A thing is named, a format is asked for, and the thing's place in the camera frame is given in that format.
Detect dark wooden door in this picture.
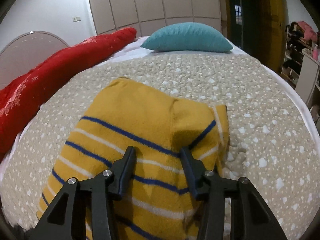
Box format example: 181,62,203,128
227,0,285,73

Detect cluttered white shelf unit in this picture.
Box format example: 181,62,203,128
280,21,320,111

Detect beige heart-patterned bedspread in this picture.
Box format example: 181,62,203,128
1,54,319,239

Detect yellow striped knit sweater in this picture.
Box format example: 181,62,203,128
37,78,229,239

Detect round pink headboard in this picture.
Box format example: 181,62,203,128
0,31,68,89

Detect white wall switch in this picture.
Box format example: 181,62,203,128
73,17,81,22

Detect beige built-in wardrobe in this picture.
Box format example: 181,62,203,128
89,0,227,36

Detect red embroidered quilt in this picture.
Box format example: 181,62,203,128
0,27,137,158

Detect teal pillow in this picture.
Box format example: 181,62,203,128
141,22,233,53

